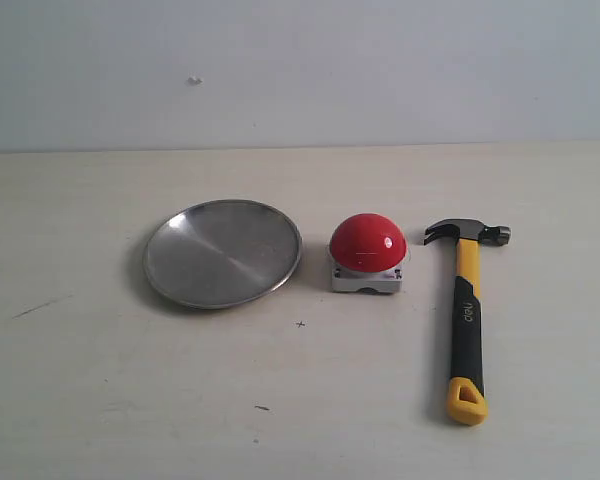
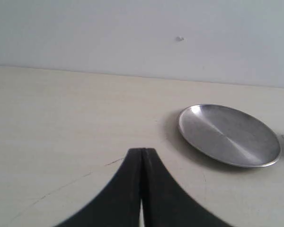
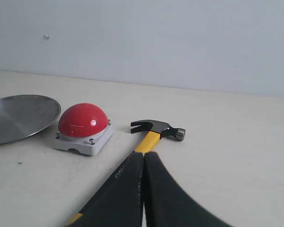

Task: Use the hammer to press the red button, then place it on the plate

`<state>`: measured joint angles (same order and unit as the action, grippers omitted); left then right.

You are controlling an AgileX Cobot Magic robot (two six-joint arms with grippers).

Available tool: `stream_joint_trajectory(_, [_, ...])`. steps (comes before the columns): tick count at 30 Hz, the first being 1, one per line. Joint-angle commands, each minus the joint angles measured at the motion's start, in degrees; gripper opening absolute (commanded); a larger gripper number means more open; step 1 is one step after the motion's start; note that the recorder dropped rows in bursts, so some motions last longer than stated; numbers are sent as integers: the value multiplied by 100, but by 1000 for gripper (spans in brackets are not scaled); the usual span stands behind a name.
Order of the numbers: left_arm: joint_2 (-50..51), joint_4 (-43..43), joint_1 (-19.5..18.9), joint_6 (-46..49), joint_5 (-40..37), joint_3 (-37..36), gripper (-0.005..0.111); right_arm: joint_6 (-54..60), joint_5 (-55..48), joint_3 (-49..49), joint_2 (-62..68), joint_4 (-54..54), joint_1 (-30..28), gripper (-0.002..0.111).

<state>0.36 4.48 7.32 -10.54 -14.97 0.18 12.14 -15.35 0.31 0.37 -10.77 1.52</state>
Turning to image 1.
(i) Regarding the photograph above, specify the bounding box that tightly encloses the round steel plate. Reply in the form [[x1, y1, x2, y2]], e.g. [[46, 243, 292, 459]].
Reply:
[[142, 199, 303, 310]]

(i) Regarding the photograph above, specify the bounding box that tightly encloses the red dome push button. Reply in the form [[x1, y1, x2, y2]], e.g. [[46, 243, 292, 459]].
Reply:
[[328, 213, 410, 295]]

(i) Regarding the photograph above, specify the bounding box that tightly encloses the yellow black claw hammer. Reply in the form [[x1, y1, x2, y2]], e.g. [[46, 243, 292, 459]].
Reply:
[[424, 219, 511, 426]]

